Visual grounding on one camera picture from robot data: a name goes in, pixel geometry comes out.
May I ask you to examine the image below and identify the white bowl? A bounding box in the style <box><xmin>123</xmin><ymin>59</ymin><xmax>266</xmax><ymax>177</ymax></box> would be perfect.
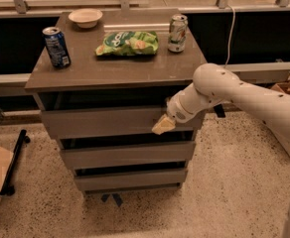
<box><xmin>69</xmin><ymin>8</ymin><xmax>103</xmax><ymax>29</ymax></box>

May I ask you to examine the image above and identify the white green soda can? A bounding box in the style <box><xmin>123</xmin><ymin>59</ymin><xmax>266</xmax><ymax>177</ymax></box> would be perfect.
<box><xmin>168</xmin><ymin>14</ymin><xmax>188</xmax><ymax>53</ymax></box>

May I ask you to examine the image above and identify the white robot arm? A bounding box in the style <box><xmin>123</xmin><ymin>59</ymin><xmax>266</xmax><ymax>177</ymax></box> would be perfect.
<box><xmin>152</xmin><ymin>63</ymin><xmax>290</xmax><ymax>150</ymax></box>

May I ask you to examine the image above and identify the blue tape cross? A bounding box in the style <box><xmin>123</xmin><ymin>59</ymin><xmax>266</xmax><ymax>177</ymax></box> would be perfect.
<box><xmin>100</xmin><ymin>192</ymin><xmax>124</xmax><ymax>208</ymax></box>

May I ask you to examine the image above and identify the black bracket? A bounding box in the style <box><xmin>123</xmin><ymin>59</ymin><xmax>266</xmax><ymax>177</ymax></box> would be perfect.
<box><xmin>214</xmin><ymin>104</ymin><xmax>225</xmax><ymax>118</ymax></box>

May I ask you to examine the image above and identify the blue soda can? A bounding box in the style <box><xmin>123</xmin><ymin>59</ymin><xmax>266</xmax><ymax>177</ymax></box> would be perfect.
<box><xmin>42</xmin><ymin>27</ymin><xmax>71</xmax><ymax>68</ymax></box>

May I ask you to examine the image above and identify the grey top drawer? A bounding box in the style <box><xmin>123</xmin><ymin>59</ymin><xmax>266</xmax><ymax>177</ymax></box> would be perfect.
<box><xmin>40</xmin><ymin>104</ymin><xmax>206</xmax><ymax>140</ymax></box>

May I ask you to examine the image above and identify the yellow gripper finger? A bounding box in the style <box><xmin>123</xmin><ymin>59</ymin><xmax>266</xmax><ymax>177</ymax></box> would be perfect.
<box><xmin>152</xmin><ymin>114</ymin><xmax>176</xmax><ymax>135</ymax></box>

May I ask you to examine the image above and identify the green chip bag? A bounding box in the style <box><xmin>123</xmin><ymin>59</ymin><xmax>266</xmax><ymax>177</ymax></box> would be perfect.
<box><xmin>95</xmin><ymin>31</ymin><xmax>159</xmax><ymax>57</ymax></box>

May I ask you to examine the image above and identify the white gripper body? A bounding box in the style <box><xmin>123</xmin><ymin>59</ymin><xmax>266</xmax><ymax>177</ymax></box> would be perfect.
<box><xmin>166</xmin><ymin>83</ymin><xmax>222</xmax><ymax>123</ymax></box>

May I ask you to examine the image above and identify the white cable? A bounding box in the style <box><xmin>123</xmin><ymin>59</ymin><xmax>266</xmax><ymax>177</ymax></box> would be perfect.
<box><xmin>223</xmin><ymin>4</ymin><xmax>236</xmax><ymax>67</ymax></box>

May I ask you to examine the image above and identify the grey middle drawer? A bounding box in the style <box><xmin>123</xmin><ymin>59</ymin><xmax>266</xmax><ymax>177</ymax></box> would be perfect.
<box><xmin>61</xmin><ymin>141</ymin><xmax>196</xmax><ymax>169</ymax></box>

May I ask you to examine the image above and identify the grey drawer cabinet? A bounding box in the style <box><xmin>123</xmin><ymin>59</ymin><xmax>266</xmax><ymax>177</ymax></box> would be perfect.
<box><xmin>26</xmin><ymin>9</ymin><xmax>205</xmax><ymax>180</ymax></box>

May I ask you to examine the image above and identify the black stand leg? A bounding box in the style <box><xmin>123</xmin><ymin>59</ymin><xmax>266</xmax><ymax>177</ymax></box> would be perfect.
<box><xmin>0</xmin><ymin>129</ymin><xmax>31</xmax><ymax>196</ymax></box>

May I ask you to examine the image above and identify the grey bottom drawer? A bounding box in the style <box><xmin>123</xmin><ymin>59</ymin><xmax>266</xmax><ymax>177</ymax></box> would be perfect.
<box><xmin>74</xmin><ymin>169</ymin><xmax>188</xmax><ymax>191</ymax></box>

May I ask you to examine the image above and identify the grey drawer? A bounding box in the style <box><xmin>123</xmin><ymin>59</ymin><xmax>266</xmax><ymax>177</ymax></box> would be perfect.
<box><xmin>74</xmin><ymin>169</ymin><xmax>188</xmax><ymax>191</ymax></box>
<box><xmin>61</xmin><ymin>141</ymin><xmax>196</xmax><ymax>169</ymax></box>
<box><xmin>40</xmin><ymin>104</ymin><xmax>206</xmax><ymax>140</ymax></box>

